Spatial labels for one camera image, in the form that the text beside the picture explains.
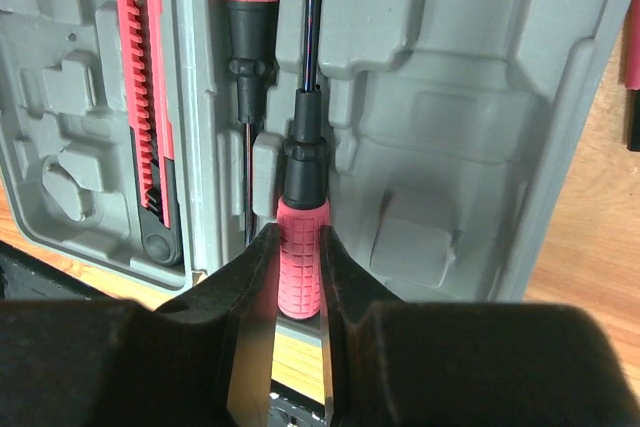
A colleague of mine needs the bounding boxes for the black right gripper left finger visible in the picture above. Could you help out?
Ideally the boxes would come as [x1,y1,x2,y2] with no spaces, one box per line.
[1,224,279,426]

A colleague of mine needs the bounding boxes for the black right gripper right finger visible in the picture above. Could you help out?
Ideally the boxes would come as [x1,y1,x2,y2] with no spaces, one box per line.
[320,227,639,426]

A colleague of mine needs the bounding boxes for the pink black screwdriver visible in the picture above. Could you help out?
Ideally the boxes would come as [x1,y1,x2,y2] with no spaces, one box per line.
[277,0,329,320]
[224,0,279,244]

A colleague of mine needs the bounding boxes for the pink black utility knife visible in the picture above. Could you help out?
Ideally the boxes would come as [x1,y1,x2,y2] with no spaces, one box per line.
[116,0,183,267]

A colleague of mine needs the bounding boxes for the grey plastic tool case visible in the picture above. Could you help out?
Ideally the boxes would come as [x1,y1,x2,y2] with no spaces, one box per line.
[1,0,630,302]

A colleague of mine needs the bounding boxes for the pink hex key set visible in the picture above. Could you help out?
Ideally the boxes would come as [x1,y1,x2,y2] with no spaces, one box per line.
[622,0,639,153]

